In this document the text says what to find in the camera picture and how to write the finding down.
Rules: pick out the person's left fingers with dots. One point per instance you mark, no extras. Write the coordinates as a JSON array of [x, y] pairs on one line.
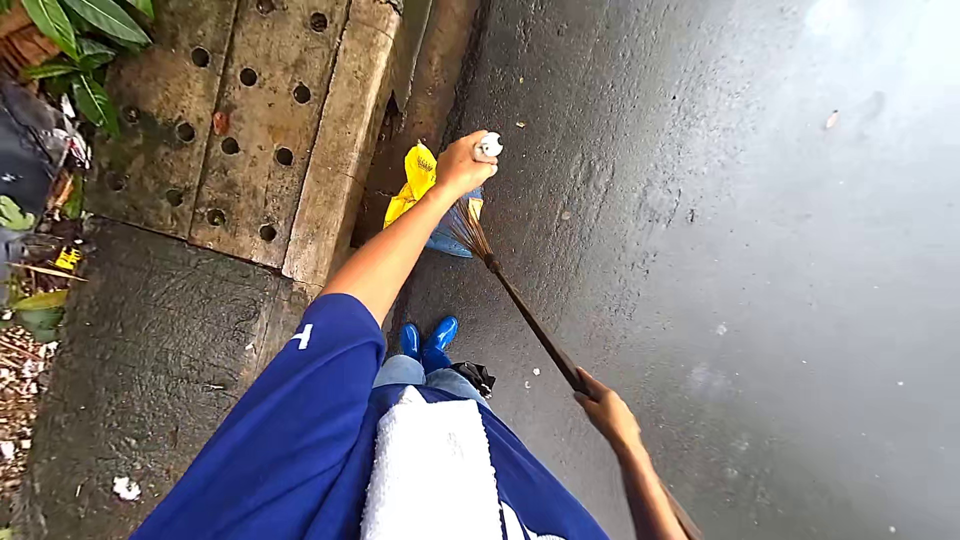
[[482, 174]]

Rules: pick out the person's right fingers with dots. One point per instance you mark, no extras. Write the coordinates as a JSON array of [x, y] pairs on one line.
[[591, 385]]

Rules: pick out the small black plastic bag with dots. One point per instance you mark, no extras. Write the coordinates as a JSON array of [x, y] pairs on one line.
[[478, 376]]

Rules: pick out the long concrete curb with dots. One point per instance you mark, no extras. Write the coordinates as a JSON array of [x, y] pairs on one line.
[[337, 135]]

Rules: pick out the green leafy plant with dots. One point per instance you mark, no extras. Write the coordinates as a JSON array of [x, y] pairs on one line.
[[101, 19]]

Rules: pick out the red-brown leaf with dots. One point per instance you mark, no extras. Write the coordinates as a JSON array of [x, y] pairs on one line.
[[220, 123]]

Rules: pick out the small pinkish leaf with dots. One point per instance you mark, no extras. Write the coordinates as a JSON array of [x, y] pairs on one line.
[[832, 119]]

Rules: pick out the person's left hand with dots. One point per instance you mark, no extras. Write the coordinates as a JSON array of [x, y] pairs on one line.
[[456, 166]]

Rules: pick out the yellow-green leaf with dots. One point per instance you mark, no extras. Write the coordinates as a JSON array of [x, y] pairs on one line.
[[41, 301]]

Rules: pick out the person's legs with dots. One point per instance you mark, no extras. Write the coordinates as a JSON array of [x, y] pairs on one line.
[[400, 371]]

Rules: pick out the concrete slab with holes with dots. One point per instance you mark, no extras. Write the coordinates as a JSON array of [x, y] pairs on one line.
[[266, 124], [154, 97]]

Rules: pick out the pale green lobed leaf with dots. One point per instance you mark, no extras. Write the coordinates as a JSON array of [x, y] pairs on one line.
[[13, 214]]

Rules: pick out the person's body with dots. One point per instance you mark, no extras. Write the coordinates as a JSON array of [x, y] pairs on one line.
[[300, 427]]

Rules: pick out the white towel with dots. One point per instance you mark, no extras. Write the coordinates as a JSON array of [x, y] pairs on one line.
[[431, 469]]

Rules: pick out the reddish-brown brick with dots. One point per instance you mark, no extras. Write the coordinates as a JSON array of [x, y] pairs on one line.
[[22, 45]]

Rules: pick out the person's right hand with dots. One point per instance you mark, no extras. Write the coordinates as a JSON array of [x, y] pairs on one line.
[[613, 416]]

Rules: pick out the large dark plastic sheet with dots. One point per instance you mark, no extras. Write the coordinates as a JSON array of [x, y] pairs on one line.
[[26, 150]]

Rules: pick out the yellow plastic bag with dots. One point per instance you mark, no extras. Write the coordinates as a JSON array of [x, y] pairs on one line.
[[421, 169]]

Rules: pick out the white crumpled scrap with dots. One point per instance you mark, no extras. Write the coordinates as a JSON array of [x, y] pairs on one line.
[[126, 489]]

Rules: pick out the person's right forearm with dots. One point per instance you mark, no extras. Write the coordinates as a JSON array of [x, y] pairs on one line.
[[649, 491]]

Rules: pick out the yellow wrapper with black print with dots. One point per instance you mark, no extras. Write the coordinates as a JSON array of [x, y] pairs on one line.
[[68, 259]]

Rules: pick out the brown stick broom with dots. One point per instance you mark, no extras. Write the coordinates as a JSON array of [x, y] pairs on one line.
[[535, 322]]

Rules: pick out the person's left forearm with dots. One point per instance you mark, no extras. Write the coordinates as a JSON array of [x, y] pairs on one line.
[[397, 251]]

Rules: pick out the pile of wood chips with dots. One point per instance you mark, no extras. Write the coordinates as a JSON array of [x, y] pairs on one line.
[[16, 390]]

